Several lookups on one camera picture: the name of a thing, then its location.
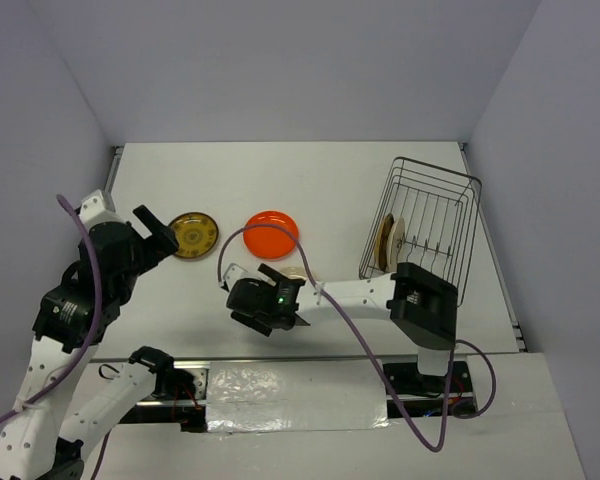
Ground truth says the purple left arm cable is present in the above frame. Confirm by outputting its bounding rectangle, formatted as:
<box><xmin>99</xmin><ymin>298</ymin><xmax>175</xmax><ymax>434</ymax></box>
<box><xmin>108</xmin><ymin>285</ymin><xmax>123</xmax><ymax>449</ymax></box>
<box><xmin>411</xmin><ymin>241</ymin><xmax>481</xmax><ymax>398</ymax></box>
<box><xmin>0</xmin><ymin>193</ymin><xmax>104</xmax><ymax>480</ymax></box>

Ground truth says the silver foil tape sheet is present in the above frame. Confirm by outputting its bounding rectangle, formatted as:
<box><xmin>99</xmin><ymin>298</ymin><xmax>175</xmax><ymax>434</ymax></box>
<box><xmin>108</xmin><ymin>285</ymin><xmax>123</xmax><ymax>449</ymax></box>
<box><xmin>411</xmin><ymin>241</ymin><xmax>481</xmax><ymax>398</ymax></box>
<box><xmin>206</xmin><ymin>360</ymin><xmax>389</xmax><ymax>433</ymax></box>

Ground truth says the wire dish rack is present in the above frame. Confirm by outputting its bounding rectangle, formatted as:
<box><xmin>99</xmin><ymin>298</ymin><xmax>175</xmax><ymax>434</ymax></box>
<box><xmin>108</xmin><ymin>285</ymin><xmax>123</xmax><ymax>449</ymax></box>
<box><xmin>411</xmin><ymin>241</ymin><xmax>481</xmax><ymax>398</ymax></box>
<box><xmin>358</xmin><ymin>157</ymin><xmax>482</xmax><ymax>303</ymax></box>

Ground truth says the brown rimmed plate in rack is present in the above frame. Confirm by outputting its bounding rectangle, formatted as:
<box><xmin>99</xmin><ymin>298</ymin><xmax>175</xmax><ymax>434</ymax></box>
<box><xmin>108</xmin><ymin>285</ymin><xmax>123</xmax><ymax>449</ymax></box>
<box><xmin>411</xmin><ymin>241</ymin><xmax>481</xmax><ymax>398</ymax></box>
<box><xmin>374</xmin><ymin>213</ymin><xmax>395</xmax><ymax>271</ymax></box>

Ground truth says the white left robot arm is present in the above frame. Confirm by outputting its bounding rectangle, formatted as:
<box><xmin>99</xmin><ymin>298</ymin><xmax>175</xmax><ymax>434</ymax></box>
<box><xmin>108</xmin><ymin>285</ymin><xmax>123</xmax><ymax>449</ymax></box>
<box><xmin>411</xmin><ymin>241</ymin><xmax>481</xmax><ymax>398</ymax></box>
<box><xmin>0</xmin><ymin>205</ymin><xmax>178</xmax><ymax>479</ymax></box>

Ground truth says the orange plate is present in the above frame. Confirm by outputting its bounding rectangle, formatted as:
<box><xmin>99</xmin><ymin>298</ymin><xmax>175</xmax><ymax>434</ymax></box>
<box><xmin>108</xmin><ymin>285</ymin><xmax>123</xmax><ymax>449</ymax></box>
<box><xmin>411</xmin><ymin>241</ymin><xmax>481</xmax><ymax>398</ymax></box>
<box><xmin>243</xmin><ymin>210</ymin><xmax>299</xmax><ymax>260</ymax></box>

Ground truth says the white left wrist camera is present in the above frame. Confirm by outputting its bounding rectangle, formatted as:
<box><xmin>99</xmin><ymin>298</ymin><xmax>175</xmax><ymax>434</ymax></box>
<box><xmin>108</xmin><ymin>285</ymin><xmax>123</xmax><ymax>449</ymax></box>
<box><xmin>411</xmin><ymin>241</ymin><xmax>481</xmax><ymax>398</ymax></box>
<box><xmin>78</xmin><ymin>189</ymin><xmax>119</xmax><ymax>230</ymax></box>

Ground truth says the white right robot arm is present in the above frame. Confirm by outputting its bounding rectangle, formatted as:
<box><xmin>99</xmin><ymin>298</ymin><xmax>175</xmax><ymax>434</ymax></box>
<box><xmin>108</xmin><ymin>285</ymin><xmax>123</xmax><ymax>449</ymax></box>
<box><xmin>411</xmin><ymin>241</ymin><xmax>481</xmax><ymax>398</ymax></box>
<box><xmin>220</xmin><ymin>262</ymin><xmax>458</xmax><ymax>391</ymax></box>

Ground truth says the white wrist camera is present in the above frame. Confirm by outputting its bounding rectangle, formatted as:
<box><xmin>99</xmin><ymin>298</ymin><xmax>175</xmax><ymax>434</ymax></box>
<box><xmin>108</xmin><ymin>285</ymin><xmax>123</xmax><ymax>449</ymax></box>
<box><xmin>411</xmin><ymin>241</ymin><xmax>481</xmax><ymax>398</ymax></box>
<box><xmin>78</xmin><ymin>189</ymin><xmax>119</xmax><ymax>230</ymax></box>
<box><xmin>219</xmin><ymin>263</ymin><xmax>250</xmax><ymax>292</ymax></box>

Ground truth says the cream plate with ink drawing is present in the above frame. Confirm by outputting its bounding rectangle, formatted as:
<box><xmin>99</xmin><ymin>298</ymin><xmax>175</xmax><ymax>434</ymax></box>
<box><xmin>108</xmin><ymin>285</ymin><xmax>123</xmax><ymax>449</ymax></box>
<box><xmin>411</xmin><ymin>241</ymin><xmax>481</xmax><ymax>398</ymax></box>
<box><xmin>279</xmin><ymin>266</ymin><xmax>309</xmax><ymax>281</ymax></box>

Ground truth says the yellow patterned plate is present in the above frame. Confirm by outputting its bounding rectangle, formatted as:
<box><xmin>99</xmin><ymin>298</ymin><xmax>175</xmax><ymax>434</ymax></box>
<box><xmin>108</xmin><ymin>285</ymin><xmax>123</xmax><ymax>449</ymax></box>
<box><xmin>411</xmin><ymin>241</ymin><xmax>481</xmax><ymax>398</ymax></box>
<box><xmin>169</xmin><ymin>212</ymin><xmax>219</xmax><ymax>261</ymax></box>

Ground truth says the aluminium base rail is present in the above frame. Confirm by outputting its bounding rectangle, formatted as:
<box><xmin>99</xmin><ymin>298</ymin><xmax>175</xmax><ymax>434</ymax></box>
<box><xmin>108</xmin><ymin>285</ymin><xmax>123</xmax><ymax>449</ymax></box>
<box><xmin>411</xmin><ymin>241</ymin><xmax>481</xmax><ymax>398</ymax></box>
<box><xmin>112</xmin><ymin>352</ymin><xmax>476</xmax><ymax>432</ymax></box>

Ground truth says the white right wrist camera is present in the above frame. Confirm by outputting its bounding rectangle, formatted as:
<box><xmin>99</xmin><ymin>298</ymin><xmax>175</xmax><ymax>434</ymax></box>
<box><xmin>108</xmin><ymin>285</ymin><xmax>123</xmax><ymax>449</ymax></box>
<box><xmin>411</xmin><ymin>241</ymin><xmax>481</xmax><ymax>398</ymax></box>
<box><xmin>219</xmin><ymin>263</ymin><xmax>250</xmax><ymax>292</ymax></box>

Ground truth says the white plate in rack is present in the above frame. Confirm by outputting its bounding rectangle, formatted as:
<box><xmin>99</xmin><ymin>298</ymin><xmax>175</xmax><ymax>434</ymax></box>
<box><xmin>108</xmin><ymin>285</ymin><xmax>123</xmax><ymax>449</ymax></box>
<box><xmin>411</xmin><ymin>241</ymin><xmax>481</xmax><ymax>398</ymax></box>
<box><xmin>386</xmin><ymin>217</ymin><xmax>405</xmax><ymax>272</ymax></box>

